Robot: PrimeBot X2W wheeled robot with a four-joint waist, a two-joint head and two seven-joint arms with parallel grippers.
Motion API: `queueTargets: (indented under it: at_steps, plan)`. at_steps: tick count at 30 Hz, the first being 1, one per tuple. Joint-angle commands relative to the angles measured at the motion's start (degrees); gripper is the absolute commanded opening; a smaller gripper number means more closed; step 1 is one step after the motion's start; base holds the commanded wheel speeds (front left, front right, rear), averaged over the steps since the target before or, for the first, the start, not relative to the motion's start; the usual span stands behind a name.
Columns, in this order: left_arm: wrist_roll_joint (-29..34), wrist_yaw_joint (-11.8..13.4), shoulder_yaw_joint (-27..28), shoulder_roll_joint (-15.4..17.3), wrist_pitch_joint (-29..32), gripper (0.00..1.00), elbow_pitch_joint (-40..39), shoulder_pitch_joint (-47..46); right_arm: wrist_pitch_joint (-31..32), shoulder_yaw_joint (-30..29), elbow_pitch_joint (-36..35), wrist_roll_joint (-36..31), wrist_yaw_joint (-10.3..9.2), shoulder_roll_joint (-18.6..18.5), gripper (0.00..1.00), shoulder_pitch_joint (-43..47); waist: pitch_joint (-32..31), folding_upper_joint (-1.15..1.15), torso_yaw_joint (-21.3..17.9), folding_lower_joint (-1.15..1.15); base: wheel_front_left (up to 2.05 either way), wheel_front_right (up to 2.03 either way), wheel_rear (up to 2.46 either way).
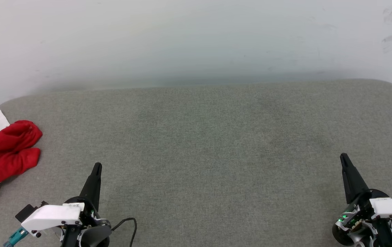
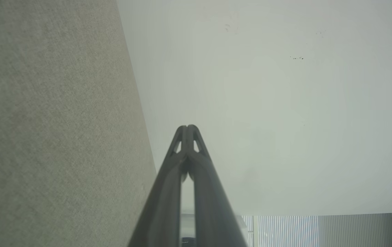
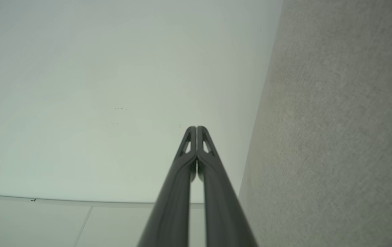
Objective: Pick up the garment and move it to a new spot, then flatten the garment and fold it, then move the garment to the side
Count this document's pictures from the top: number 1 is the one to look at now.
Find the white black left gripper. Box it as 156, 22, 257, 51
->
21, 162, 111, 238

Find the red and white shirt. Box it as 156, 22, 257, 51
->
0, 109, 43, 211

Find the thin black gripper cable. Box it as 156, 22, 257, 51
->
112, 217, 137, 247

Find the teal cable connector plug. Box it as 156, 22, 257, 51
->
3, 227, 29, 247

